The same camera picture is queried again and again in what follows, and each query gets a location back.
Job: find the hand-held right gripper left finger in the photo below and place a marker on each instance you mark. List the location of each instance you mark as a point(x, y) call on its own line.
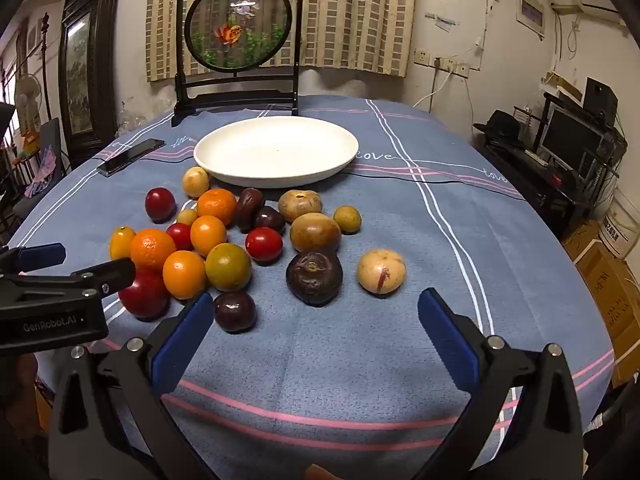
point(182, 345)

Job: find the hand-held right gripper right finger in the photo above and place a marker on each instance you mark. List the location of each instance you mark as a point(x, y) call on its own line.
point(447, 340)

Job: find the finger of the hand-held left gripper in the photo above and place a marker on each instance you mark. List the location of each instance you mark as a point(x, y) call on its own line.
point(42, 256)
point(112, 275)

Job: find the yellow tomato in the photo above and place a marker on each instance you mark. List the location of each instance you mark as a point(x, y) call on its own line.
point(122, 242)

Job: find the large red plum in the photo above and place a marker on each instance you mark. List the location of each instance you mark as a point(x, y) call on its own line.
point(145, 295)

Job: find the smooth orange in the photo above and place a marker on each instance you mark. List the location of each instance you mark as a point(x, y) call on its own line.
point(184, 274)
point(208, 235)

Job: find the dark red plum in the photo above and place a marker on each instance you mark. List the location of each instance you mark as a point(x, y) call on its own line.
point(160, 204)

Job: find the green-orange mandarin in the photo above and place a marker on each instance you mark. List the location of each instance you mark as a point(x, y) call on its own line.
point(228, 266)

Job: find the small yellow-green fruit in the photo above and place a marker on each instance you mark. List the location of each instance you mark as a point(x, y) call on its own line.
point(187, 216)

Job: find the pale passion fruit red mark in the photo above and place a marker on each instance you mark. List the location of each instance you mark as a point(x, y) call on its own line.
point(381, 271)

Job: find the small tan passion fruit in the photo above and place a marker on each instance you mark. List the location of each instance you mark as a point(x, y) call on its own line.
point(195, 181)

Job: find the large dark purple passion fruit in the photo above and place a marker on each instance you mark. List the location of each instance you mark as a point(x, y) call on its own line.
point(314, 278)

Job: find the wrinkled dark passion fruit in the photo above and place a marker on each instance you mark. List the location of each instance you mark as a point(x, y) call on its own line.
point(248, 207)

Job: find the small dark purple passion fruit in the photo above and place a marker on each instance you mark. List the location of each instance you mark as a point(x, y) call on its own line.
point(270, 220)

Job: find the small olive green fruit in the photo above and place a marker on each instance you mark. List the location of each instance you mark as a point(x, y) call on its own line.
point(347, 219)

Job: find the brownish tan passion fruit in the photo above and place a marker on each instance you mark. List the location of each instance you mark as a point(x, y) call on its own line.
point(315, 232)

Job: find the white oval plate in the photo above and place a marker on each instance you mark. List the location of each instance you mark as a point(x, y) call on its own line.
point(275, 150)

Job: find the person's right hand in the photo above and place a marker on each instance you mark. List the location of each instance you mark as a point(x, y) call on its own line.
point(324, 474)

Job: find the purple cloth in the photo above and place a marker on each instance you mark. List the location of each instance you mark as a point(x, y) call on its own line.
point(47, 167)

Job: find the blue striped tablecloth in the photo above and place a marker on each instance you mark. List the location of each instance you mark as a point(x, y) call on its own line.
point(350, 360)

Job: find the black smartphone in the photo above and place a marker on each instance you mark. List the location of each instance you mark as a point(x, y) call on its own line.
point(131, 156)

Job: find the dark chair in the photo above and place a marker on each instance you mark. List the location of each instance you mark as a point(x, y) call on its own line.
point(52, 135)

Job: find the clear plastic bags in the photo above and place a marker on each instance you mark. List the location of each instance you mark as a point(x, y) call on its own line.
point(132, 120)

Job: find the standing fan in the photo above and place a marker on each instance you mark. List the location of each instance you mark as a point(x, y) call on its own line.
point(27, 97)

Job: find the cardboard box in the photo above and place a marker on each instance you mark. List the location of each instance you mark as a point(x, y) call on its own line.
point(610, 300)

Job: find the dark wooden framed picture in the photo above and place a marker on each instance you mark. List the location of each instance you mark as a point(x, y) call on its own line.
point(82, 75)

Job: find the white plastic bucket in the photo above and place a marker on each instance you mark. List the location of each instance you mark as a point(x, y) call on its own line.
point(620, 225)

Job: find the black hat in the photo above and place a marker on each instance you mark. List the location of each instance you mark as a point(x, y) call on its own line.
point(500, 127)

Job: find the computer monitor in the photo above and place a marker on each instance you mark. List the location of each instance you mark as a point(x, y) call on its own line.
point(570, 137)

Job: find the round embroidered table screen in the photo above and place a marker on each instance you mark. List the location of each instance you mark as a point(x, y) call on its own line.
point(235, 35)

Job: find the black speaker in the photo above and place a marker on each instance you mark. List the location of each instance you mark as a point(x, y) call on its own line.
point(600, 95)

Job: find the beige checked curtain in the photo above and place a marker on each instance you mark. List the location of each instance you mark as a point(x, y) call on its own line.
point(350, 20)

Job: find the white wall outlet strip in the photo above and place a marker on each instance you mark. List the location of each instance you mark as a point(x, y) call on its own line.
point(452, 67)

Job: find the single white wall outlet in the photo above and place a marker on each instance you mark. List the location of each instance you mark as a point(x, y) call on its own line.
point(423, 57)

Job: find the white wall panel box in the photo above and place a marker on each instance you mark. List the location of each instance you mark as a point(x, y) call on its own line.
point(531, 12)

